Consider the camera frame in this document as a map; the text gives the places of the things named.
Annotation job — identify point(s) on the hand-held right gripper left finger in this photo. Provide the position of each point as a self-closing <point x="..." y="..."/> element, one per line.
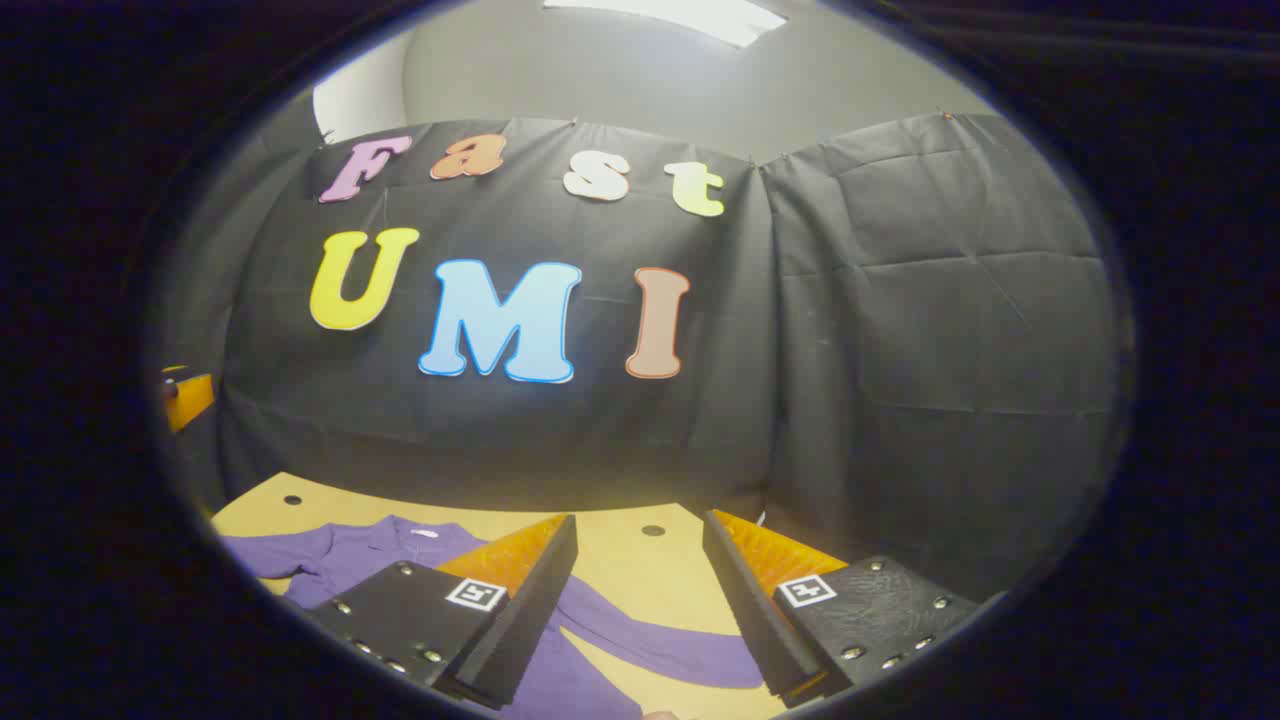
<point x="530" y="610"/>

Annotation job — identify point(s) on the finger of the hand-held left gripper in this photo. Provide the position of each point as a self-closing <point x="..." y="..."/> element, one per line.
<point x="190" y="400"/>

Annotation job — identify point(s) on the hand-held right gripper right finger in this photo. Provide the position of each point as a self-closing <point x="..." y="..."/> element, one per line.
<point x="745" y="600"/>

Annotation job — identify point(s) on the purple button shirt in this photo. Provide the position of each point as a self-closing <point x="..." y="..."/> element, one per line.
<point x="350" y="550"/>

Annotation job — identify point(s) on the black backdrop cloth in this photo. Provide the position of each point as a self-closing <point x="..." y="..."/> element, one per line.
<point x="850" y="350"/>

